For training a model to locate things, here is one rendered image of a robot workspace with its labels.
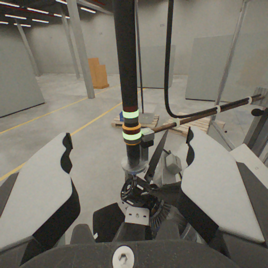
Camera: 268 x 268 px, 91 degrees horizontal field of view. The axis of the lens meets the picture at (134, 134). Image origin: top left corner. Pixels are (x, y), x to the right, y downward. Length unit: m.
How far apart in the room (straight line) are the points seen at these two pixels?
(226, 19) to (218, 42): 6.81
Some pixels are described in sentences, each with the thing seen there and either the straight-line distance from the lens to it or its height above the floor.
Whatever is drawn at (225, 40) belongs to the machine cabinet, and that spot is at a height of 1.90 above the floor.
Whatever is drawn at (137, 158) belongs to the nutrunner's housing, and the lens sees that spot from 0.35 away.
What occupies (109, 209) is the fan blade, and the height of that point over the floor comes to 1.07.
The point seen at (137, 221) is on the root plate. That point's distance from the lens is 0.59.
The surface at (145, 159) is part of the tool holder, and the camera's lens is 0.37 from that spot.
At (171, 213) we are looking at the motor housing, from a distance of 0.63.
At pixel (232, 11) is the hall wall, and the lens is 12.51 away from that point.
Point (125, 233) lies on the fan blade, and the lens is 0.57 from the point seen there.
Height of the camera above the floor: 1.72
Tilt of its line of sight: 31 degrees down
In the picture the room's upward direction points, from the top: 3 degrees counter-clockwise
